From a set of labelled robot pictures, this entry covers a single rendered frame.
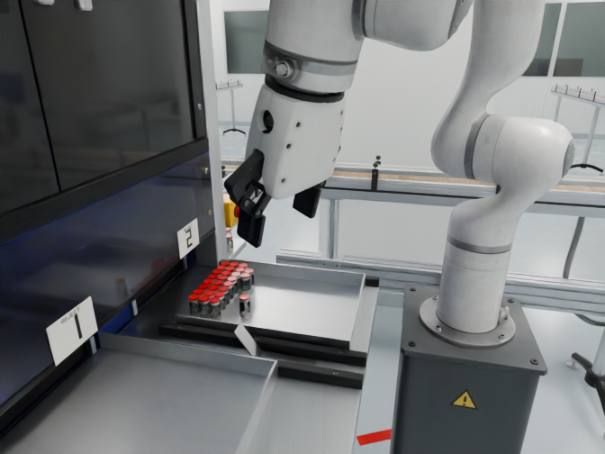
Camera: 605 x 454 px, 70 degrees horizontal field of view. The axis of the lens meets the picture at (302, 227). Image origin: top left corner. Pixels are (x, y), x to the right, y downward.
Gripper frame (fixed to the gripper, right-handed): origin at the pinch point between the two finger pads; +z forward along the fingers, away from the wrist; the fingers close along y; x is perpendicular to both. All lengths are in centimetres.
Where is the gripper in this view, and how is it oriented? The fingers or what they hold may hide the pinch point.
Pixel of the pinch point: (278, 219)
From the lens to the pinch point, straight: 48.3
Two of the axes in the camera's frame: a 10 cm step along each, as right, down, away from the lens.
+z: -1.9, 8.0, 5.6
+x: -7.6, -4.9, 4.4
